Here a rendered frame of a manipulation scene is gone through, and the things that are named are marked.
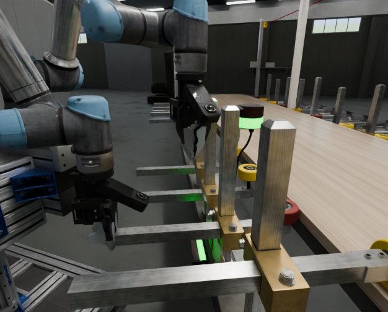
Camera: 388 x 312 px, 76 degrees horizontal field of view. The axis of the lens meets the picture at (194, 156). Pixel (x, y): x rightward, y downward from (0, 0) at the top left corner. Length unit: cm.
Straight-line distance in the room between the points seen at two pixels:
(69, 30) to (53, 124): 53
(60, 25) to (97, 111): 53
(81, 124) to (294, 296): 44
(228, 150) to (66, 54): 69
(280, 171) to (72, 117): 38
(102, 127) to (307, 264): 42
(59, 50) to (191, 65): 57
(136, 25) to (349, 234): 62
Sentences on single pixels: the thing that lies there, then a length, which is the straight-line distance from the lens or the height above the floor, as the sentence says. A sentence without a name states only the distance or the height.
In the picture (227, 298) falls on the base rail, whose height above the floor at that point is 70.
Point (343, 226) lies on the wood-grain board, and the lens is 66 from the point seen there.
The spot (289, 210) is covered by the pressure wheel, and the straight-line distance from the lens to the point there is 66.
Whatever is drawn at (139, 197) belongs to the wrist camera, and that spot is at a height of 96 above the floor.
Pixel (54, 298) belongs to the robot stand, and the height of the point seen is 21.
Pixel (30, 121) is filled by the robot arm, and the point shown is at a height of 114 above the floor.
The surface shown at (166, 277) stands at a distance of 38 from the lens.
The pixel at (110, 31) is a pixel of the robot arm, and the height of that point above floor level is 130.
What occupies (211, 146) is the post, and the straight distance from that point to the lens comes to 85.
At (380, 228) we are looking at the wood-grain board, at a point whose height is 90.
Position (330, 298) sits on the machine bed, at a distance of 71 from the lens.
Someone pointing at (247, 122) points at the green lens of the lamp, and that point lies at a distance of 58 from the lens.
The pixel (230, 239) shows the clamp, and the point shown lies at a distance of 62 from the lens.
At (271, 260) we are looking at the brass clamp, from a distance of 40.
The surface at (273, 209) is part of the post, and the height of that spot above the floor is 104.
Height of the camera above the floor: 123
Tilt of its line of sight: 19 degrees down
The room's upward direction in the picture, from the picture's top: straight up
